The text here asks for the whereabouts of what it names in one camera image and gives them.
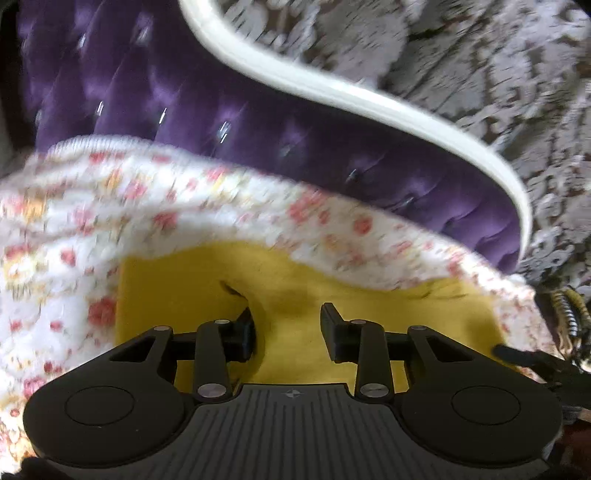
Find purple tufted white-framed headboard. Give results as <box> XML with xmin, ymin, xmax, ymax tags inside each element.
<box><xmin>17</xmin><ymin>1</ymin><xmax>532</xmax><ymax>273</ymax></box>

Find mustard yellow knit sweater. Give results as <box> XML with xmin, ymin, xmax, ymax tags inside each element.
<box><xmin>115</xmin><ymin>243</ymin><xmax>503</xmax><ymax>386</ymax></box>

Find striped crochet blanket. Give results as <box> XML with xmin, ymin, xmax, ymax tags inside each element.
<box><xmin>548</xmin><ymin>288</ymin><xmax>590</xmax><ymax>359</ymax></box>

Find floral quilted bedspread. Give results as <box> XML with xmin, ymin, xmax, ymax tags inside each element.
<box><xmin>1</xmin><ymin>137</ymin><xmax>555</xmax><ymax>472</ymax></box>

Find brown silver damask curtain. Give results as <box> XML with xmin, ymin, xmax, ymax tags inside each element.
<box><xmin>219</xmin><ymin>0</ymin><xmax>590</xmax><ymax>295</ymax></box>

